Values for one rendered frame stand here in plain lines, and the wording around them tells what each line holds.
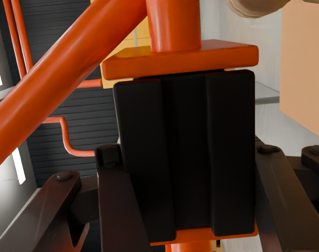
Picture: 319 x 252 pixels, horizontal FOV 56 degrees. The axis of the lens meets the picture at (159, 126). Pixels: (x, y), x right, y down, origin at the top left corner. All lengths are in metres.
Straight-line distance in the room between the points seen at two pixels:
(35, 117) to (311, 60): 0.24
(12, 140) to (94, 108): 11.04
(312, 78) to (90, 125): 11.14
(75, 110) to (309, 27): 11.15
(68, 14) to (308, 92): 10.85
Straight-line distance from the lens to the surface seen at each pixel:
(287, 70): 0.35
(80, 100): 11.20
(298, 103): 0.33
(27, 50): 8.33
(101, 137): 11.43
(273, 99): 2.27
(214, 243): 7.58
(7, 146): 0.17
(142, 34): 7.43
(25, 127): 0.17
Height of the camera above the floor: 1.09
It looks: 1 degrees up
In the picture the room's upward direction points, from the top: 95 degrees counter-clockwise
